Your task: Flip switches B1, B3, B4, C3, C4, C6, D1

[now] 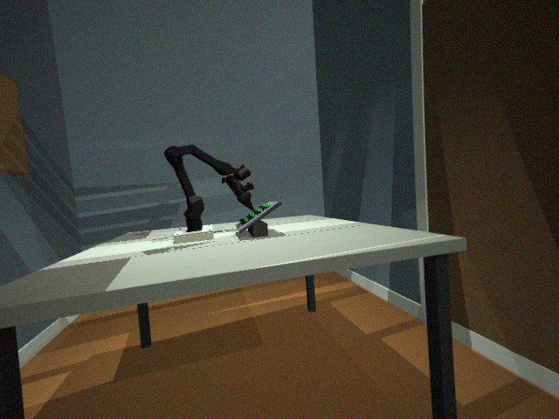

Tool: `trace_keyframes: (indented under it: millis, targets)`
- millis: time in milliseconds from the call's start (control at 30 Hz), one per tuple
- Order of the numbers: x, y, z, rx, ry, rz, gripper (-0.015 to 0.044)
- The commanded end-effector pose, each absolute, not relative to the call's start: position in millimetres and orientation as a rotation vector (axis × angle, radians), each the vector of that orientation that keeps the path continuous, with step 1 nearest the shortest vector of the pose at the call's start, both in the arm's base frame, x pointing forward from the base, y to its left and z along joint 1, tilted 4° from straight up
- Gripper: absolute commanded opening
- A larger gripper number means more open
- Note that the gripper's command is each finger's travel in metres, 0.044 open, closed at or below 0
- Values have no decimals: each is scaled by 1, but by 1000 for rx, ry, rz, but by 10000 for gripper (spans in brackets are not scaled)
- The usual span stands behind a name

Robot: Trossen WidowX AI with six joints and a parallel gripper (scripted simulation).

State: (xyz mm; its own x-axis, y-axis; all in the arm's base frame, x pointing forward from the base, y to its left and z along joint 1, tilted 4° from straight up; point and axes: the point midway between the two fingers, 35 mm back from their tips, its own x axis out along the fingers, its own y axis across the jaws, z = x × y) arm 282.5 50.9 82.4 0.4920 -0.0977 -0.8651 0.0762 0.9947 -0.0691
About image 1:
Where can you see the grey switch panel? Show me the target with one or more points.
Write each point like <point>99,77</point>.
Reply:
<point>252,222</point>

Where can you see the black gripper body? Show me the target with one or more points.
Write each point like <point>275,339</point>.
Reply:
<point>239,193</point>

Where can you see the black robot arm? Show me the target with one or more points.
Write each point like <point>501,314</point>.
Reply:
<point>195,203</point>

